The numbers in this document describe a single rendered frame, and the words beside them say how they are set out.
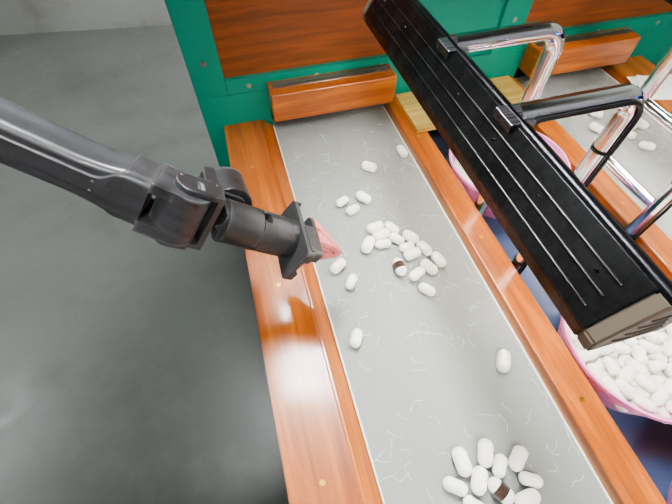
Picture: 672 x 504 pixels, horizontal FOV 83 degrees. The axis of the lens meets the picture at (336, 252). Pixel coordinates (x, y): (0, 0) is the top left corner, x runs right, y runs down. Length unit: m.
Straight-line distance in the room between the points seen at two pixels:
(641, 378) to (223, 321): 1.26
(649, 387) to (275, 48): 0.94
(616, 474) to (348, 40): 0.92
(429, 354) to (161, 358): 1.11
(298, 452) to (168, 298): 1.17
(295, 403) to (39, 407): 1.22
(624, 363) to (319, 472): 0.53
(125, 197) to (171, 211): 0.05
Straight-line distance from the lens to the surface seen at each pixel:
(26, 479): 1.66
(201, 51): 0.93
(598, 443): 0.70
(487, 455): 0.64
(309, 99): 0.94
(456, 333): 0.70
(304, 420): 0.61
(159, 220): 0.47
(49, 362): 1.77
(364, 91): 0.98
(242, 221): 0.48
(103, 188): 0.47
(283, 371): 0.63
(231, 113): 1.01
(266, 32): 0.94
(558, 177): 0.41
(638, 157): 1.18
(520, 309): 0.73
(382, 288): 0.71
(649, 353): 0.85
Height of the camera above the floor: 1.36
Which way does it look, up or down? 55 degrees down
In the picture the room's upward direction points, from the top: straight up
